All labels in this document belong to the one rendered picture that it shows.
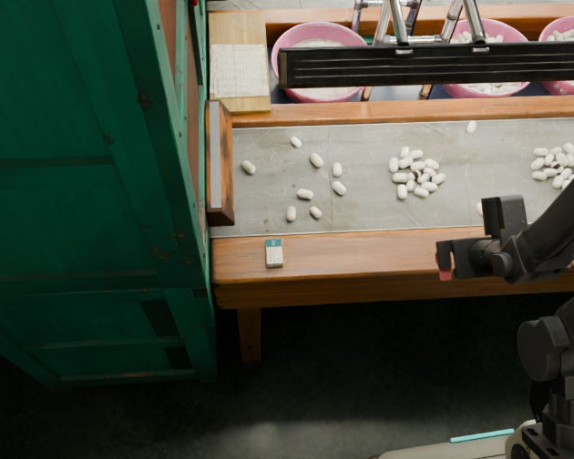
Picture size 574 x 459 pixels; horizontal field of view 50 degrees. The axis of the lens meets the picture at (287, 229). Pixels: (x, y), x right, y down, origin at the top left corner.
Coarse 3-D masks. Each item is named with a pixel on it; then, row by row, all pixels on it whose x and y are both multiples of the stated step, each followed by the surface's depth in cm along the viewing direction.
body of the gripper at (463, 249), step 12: (456, 240) 102; (468, 240) 102; (480, 240) 102; (492, 240) 98; (456, 252) 102; (468, 252) 102; (480, 252) 98; (456, 264) 102; (468, 264) 102; (480, 264) 98; (456, 276) 102; (468, 276) 102; (480, 276) 102
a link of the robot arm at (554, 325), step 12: (564, 312) 75; (528, 324) 79; (540, 324) 76; (552, 324) 75; (564, 324) 74; (528, 336) 79; (540, 336) 76; (552, 336) 74; (564, 336) 74; (528, 348) 80; (540, 348) 77; (552, 348) 74; (528, 360) 80; (540, 360) 77; (552, 360) 76; (528, 372) 81; (540, 372) 77; (552, 372) 76
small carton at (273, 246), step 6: (270, 240) 135; (276, 240) 135; (270, 246) 134; (276, 246) 134; (270, 252) 133; (276, 252) 134; (270, 258) 133; (276, 258) 133; (270, 264) 133; (276, 264) 133; (282, 264) 133
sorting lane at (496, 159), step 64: (256, 128) 153; (320, 128) 154; (384, 128) 155; (448, 128) 156; (512, 128) 157; (256, 192) 145; (320, 192) 146; (384, 192) 147; (448, 192) 147; (512, 192) 148
